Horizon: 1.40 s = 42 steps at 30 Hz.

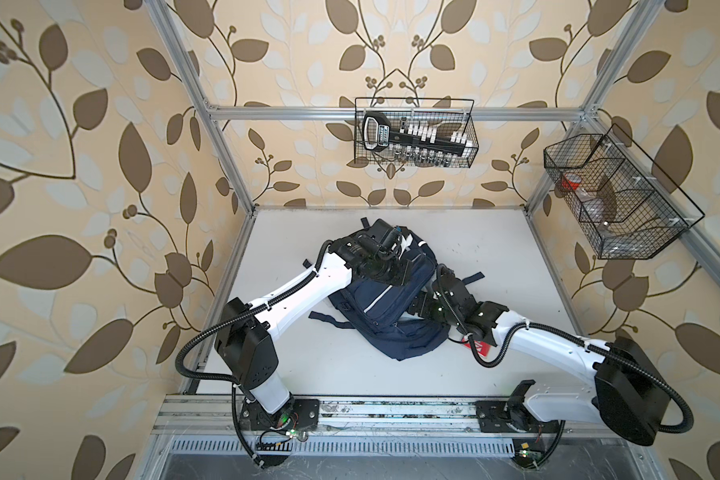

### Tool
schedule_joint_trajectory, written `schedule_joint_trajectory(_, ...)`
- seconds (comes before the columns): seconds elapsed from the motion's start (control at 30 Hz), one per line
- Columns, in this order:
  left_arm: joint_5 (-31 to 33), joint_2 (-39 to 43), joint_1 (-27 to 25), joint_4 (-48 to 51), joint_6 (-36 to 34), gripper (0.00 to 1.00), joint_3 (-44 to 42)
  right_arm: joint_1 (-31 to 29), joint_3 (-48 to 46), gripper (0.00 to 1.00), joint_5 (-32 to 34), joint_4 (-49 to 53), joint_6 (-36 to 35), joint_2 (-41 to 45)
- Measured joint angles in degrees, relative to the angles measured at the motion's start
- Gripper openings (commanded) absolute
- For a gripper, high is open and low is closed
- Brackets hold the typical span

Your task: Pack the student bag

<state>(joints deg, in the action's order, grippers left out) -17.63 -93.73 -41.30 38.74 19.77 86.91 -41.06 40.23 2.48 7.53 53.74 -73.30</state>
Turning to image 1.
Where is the aluminium cage frame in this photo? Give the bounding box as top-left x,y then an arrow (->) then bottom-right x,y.
158,1 -> 720,434

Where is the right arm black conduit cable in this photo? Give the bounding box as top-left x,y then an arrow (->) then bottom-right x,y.
434,269 -> 695,469

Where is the black wire basket right wall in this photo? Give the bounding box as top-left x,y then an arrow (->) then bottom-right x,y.
543,124 -> 705,260

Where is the navy blue student backpack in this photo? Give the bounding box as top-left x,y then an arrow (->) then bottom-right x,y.
308,231 -> 483,361

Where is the black wire basket wall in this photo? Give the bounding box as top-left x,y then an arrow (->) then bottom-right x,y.
354,96 -> 479,169
543,124 -> 705,260

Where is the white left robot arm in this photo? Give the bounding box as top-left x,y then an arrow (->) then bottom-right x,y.
214,219 -> 414,416

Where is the red stationery blister pack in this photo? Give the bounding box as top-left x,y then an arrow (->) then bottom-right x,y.
466,339 -> 491,365

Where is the black wire basket back wall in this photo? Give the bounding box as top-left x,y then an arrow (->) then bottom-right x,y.
354,96 -> 479,169

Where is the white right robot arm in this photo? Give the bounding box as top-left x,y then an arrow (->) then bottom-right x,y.
408,265 -> 693,446

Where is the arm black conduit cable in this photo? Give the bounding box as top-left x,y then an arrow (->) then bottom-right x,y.
434,269 -> 695,469
175,239 -> 337,469

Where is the black socket wrench set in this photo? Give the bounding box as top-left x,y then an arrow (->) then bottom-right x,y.
354,109 -> 479,159

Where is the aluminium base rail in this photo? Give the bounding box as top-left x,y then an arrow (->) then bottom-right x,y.
155,392 -> 577,442

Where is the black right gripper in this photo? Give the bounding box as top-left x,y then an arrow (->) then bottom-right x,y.
400,288 -> 460,329

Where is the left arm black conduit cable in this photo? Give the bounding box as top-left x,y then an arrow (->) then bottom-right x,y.
175,239 -> 337,469

